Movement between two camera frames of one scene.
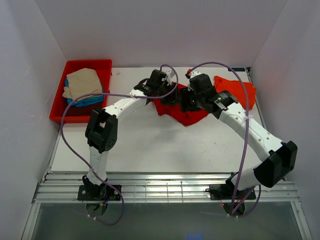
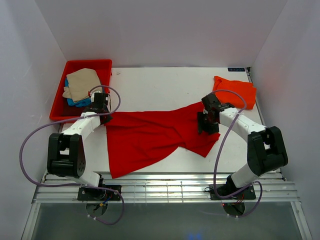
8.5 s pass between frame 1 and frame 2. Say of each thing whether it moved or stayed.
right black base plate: stayed
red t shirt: moved
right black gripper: moved
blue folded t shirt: stayed
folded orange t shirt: stayed
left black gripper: moved
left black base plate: stayed
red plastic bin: stayed
